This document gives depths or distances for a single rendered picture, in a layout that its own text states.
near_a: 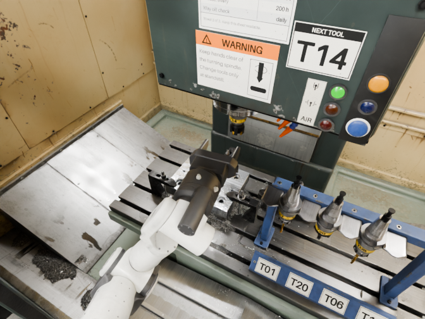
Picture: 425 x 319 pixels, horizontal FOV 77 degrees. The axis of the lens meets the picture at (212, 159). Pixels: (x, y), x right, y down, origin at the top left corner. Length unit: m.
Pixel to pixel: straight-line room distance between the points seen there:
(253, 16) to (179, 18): 0.14
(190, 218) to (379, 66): 0.37
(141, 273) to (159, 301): 0.48
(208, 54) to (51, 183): 1.24
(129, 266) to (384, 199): 1.53
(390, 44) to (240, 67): 0.22
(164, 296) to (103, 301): 0.58
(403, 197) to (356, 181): 0.26
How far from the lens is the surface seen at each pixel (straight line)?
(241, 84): 0.52
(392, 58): 0.46
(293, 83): 0.49
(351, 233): 0.82
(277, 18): 0.46
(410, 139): 1.77
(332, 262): 1.13
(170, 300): 1.19
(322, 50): 0.46
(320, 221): 0.81
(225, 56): 0.52
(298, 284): 1.02
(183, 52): 0.56
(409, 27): 0.45
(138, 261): 0.68
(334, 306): 1.04
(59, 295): 1.41
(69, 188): 1.58
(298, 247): 1.12
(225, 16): 0.50
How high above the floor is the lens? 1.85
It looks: 44 degrees down
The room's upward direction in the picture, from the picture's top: straight up
